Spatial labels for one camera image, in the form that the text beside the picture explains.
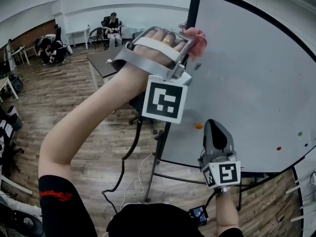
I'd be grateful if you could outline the person's right forearm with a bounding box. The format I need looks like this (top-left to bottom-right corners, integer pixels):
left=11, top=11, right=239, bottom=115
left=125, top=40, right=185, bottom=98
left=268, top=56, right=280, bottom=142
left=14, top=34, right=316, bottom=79
left=214, top=190, right=240, bottom=235

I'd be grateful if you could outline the thick black gripper cable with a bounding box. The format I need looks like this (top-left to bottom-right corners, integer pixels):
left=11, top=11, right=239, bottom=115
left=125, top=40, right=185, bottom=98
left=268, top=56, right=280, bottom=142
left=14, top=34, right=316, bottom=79
left=102, top=117, right=144, bottom=215

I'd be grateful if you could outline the pink cloth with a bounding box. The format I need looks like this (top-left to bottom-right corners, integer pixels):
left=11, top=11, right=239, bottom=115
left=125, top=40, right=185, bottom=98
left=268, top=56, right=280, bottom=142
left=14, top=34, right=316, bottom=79
left=183, top=27, right=208, bottom=62

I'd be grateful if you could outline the person's black shirt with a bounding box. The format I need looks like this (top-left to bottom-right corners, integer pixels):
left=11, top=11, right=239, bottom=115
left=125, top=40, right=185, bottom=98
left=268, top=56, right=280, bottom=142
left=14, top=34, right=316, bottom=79
left=38, top=174, right=244, bottom=237

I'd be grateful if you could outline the black printed garment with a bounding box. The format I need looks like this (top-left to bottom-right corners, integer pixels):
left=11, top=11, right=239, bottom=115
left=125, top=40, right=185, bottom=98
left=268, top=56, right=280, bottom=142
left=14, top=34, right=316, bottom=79
left=0, top=118, right=16, bottom=173

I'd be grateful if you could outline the black metal rolling stand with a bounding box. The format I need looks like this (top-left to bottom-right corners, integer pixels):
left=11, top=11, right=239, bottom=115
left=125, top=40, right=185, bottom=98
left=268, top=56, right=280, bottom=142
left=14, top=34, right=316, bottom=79
left=144, top=122, right=272, bottom=212

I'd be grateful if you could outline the white whiteboard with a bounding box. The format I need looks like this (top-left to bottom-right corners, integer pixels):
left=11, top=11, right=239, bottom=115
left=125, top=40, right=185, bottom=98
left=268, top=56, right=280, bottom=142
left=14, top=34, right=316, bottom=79
left=159, top=0, right=316, bottom=174

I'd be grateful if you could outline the person's left forearm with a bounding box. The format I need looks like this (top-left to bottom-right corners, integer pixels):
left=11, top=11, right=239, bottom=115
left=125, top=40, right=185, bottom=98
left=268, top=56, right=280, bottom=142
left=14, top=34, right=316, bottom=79
left=38, top=64, right=152, bottom=180

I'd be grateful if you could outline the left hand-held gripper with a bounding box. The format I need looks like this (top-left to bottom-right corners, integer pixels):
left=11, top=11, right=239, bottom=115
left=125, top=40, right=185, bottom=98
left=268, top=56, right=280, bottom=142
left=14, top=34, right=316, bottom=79
left=112, top=26, right=197, bottom=124

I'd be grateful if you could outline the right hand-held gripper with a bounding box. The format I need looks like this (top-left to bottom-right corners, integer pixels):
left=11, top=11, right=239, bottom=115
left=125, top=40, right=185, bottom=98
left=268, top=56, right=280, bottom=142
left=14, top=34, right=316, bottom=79
left=197, top=118, right=241, bottom=191

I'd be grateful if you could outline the white floor cable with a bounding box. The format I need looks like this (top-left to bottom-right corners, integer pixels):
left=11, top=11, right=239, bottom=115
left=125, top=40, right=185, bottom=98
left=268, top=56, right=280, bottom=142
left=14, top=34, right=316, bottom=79
left=120, top=152, right=155, bottom=211

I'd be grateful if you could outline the small black screen device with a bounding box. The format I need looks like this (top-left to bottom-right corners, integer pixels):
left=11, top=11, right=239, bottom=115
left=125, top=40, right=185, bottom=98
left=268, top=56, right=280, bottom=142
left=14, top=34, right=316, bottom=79
left=189, top=204, right=210, bottom=227

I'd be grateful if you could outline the person's left hand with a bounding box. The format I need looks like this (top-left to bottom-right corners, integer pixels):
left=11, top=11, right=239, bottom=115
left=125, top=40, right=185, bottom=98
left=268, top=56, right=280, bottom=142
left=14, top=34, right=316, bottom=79
left=133, top=29, right=189, bottom=68

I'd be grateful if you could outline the black mesh chair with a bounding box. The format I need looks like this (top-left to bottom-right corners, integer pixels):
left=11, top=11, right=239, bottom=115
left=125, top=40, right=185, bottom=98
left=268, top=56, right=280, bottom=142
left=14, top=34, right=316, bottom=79
left=88, top=27, right=104, bottom=50

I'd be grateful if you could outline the dark table with white legs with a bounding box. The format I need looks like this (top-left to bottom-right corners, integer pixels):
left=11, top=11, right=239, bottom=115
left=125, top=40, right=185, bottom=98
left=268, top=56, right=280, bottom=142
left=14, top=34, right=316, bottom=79
left=86, top=46, right=124, bottom=91

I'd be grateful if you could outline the black grey equipment backpack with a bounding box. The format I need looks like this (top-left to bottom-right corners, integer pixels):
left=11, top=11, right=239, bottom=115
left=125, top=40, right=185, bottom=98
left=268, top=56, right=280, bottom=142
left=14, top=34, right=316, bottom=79
left=9, top=207, right=45, bottom=237

